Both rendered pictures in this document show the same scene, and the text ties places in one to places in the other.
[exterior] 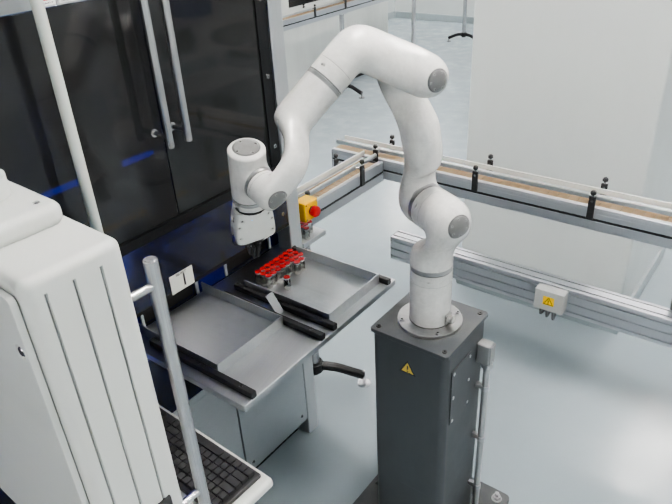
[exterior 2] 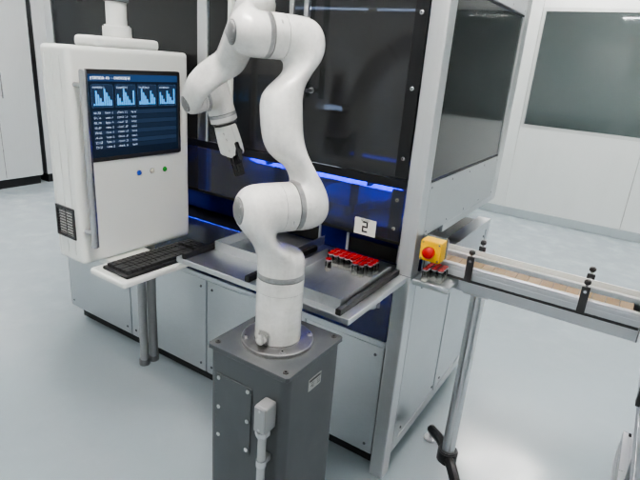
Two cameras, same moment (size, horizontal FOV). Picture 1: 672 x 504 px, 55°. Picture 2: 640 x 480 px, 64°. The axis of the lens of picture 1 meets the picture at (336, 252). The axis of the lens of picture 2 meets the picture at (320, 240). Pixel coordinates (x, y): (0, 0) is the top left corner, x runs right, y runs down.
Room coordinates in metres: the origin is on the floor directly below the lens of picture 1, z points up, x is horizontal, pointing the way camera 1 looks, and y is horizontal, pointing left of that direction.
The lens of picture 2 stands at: (1.50, -1.46, 1.57)
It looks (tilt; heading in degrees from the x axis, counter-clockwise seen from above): 19 degrees down; 83
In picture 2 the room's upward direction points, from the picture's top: 5 degrees clockwise
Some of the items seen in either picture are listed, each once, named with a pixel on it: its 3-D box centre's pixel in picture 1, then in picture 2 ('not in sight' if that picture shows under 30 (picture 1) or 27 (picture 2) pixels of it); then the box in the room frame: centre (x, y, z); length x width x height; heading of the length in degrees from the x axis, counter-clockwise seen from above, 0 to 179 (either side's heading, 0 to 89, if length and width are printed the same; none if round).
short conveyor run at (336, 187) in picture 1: (323, 189); (527, 280); (2.39, 0.04, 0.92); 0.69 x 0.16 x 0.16; 141
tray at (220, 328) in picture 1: (209, 324); (271, 242); (1.54, 0.38, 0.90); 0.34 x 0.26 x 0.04; 51
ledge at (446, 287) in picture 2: (300, 234); (436, 280); (2.11, 0.13, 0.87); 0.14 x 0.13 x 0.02; 51
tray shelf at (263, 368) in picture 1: (267, 311); (296, 266); (1.63, 0.22, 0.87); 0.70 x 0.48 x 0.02; 141
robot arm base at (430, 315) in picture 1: (430, 293); (279, 308); (1.55, -0.27, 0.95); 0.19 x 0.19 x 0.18
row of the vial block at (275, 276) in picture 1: (285, 270); (350, 264); (1.81, 0.17, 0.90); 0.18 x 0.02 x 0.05; 141
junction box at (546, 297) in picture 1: (550, 298); not in sight; (2.13, -0.85, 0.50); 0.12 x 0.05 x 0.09; 51
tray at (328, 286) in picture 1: (311, 281); (332, 275); (1.74, 0.08, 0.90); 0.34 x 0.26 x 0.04; 51
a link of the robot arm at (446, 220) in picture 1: (439, 233); (270, 231); (1.52, -0.28, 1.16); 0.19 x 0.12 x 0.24; 24
